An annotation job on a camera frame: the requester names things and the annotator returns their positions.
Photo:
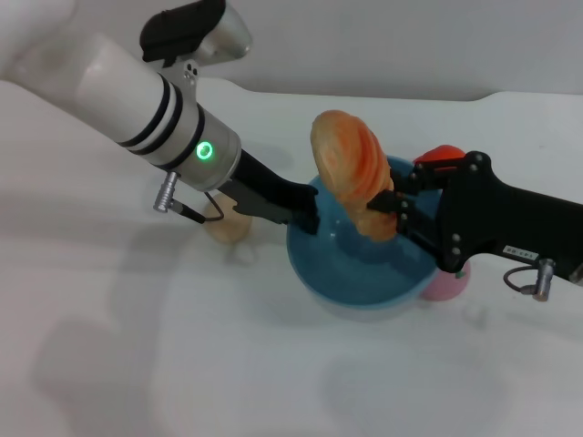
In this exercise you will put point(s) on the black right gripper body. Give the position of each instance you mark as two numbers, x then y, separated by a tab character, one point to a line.
492	214

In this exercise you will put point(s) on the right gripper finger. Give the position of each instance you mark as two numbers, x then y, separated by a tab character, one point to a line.
414	211
428	177

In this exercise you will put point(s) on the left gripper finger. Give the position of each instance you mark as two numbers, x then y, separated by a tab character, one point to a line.
309	220

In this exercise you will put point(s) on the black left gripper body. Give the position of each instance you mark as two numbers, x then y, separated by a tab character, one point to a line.
264	191

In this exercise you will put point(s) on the orange striped bread loaf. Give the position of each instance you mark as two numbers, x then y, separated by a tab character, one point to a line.
350	168

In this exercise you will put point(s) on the blue bowl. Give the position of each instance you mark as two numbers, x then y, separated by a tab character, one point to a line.
355	282

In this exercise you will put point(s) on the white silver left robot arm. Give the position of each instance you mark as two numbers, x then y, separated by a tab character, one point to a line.
136	104

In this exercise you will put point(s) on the red pear toy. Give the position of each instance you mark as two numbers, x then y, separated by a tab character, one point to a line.
439	152

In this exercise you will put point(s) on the beige round bun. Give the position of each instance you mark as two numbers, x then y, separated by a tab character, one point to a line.
228	230

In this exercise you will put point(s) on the pink apple toy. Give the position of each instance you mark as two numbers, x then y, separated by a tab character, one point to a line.
446	287

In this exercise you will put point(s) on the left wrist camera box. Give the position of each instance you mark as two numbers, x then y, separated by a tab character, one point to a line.
196	27

